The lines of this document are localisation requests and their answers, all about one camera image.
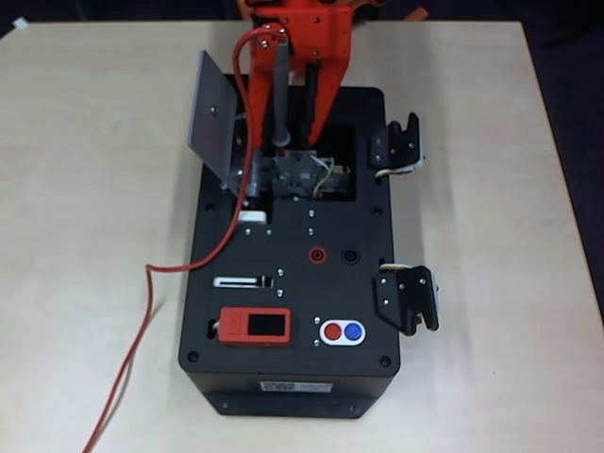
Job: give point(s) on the red display module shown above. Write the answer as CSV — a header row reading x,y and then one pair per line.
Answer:
x,y
255,325

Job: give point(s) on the white label sticker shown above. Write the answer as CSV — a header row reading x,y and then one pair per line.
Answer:
x,y
296,387

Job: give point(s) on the grey test probe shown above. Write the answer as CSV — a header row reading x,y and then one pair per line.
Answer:
x,y
279,94

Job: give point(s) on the small white connector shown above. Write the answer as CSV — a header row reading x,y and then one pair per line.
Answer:
x,y
20,23

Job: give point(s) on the black task box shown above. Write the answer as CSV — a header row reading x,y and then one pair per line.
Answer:
x,y
292,302

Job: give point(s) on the white slider block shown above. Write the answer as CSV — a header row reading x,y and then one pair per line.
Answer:
x,y
255,217

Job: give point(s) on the blue push button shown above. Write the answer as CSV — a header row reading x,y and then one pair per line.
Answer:
x,y
353,331

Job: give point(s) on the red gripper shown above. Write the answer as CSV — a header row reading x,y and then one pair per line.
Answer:
x,y
320,44

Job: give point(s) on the red push button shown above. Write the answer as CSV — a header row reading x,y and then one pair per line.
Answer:
x,y
333,331

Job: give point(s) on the grey hinged door panel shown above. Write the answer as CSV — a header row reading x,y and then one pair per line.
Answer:
x,y
212,122

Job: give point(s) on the white slider rail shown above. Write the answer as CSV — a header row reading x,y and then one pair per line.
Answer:
x,y
231,282

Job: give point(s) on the small orange plastic part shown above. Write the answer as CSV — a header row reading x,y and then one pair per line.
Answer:
x,y
416,14

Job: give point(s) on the white button housing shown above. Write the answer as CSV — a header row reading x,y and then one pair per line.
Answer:
x,y
322,332

